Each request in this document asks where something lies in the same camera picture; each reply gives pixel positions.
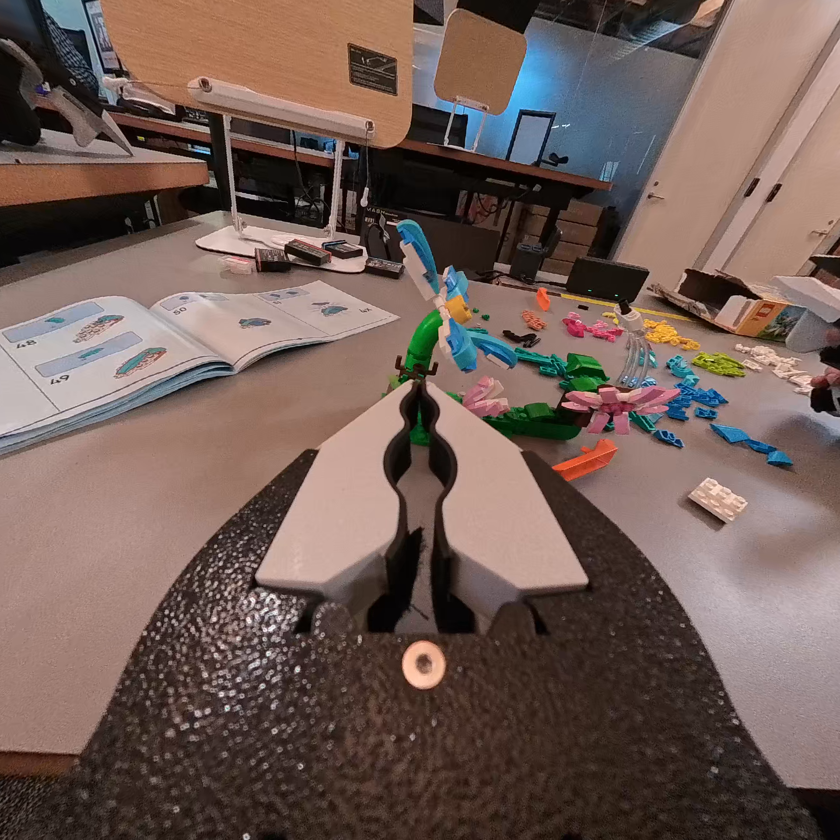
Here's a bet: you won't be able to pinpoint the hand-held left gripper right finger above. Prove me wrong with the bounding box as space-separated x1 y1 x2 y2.
420 381 590 635

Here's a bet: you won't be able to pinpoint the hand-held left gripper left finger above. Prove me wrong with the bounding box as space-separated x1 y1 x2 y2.
254 379 425 634

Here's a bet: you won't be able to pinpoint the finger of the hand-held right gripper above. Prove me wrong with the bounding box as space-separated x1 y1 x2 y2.
772 275 840 353

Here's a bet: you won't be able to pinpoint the blue lego flower green stem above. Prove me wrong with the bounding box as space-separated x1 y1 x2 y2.
386 219 521 448

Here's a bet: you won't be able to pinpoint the colourful lego set box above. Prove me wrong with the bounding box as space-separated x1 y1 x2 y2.
714 294 809 343

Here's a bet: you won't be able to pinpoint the pile of white lego pieces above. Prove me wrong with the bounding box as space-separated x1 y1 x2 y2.
734 343 816 395

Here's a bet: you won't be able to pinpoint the blue lego wedge pieces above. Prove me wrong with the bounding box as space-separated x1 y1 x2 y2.
709 423 794 469

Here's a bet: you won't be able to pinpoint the long orange lego piece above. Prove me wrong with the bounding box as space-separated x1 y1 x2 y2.
552 437 620 483

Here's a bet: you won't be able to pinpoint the pile of lime lego pieces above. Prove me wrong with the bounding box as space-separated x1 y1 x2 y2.
692 351 748 379

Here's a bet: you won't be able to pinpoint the small pink lego flower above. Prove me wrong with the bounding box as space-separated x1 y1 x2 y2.
461 375 512 419

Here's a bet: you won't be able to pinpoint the pile of blue lego pieces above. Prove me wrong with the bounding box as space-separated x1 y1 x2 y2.
665 379 730 421

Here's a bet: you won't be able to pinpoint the white lego brick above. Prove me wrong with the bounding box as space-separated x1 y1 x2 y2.
687 476 749 525

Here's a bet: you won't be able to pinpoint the pile of yellow lego pieces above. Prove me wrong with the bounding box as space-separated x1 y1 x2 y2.
642 318 701 351

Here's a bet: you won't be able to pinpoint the pile of teal lego pieces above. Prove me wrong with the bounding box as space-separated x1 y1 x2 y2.
514 347 569 379

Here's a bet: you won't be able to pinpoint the large pink lego flower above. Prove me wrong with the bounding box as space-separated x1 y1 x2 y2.
560 384 682 436

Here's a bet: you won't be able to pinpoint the dark green lego leaf pieces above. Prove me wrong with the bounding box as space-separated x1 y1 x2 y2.
564 352 613 395

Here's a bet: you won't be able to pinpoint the clear lego stems white top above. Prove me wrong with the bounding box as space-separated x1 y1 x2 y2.
616 300 658 389

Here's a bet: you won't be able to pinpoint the pile of pink lego pieces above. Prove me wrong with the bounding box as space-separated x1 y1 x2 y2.
562 311 625 343

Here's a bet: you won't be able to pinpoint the lego instruction booklet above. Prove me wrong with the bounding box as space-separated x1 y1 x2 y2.
0 280 400 455

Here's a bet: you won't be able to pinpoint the torn brown cardboard box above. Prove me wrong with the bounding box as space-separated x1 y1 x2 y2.
655 267 777 323

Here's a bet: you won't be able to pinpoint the black network device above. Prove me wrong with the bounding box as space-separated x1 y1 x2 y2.
565 256 650 302

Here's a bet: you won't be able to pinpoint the yellow tape strip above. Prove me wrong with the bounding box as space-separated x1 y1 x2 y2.
560 293 691 323

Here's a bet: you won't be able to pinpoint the stack of brown cardboard boxes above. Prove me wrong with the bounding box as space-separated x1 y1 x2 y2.
497 199 606 274

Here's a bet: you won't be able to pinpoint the dark charging hub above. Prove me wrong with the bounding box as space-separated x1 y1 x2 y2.
510 242 550 280

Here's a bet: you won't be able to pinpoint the large black carton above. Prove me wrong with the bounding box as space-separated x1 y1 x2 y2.
359 204 501 278

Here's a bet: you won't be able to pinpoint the black framed panel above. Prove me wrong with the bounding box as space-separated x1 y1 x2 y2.
504 109 557 165

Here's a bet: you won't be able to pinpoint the wooden desk black legs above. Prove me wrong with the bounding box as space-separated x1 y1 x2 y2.
399 138 614 265

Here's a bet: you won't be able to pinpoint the wooden side desk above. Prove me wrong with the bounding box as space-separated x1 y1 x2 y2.
0 130 210 265

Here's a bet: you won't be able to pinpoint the grey wedge tool black housing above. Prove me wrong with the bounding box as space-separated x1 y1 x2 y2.
0 36 134 158

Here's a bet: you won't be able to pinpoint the wooden book stand white base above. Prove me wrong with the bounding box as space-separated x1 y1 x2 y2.
101 0 415 274

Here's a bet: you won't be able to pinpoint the checkered cloth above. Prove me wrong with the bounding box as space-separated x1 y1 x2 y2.
41 5 101 94

